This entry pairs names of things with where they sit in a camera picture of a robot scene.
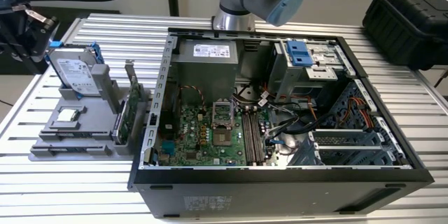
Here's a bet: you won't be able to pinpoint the dark RAM memory stick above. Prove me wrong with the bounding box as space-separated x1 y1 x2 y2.
40 130 110 140
47 147 108 155

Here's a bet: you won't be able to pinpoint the black cabinet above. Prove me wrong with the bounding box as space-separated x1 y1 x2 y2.
20 5 122 76

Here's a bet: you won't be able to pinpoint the hard disk in blue carrier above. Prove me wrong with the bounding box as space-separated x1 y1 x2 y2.
44 39 103 97

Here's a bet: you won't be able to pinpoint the silver CPU chip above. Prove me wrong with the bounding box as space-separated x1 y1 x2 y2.
58 108 82 123

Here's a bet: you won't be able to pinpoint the grey parts rack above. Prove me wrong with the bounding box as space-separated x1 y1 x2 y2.
27 60 155 162

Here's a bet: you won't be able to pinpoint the green graphics card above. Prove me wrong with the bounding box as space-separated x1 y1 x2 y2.
111 60 148 146

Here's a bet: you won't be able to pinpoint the black case fan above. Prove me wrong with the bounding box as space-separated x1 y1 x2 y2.
159 77 182 141

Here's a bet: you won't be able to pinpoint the grey power supply unit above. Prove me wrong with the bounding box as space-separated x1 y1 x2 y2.
174 39 240 102

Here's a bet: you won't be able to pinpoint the green motherboard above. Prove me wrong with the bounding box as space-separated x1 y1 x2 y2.
158 100 282 167

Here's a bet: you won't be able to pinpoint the CPU socket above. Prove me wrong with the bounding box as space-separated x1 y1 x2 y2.
212 127 235 146

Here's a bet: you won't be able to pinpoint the blue plastic disk carrier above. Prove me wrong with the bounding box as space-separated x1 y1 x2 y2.
286 39 315 68

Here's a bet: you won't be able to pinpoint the black open PC case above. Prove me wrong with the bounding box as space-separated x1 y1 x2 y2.
128 27 435 219

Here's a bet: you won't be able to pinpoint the metal expansion slot cover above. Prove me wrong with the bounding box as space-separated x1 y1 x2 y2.
314 144 390 158

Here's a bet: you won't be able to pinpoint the black hard equipment case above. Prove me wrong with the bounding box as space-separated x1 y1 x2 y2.
362 0 448 72

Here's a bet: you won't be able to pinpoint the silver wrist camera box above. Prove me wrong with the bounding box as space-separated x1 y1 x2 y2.
24 8 58 28

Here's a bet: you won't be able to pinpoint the twisted coloured fan wire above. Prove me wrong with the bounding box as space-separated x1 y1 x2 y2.
179 84 208 111

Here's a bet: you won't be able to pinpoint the metal socket cover frame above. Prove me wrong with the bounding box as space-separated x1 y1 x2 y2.
212 98 235 128

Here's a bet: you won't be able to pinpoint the thin wire locking lever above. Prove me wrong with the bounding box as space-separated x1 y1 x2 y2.
231 98 240 128

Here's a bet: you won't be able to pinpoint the orange data wire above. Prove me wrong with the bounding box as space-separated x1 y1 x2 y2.
290 94 319 120

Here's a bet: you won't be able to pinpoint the black cable bundle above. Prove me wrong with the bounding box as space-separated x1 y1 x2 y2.
276 110 339 137

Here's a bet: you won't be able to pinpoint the orange red power wires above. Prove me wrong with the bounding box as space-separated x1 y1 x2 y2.
344 97 375 133

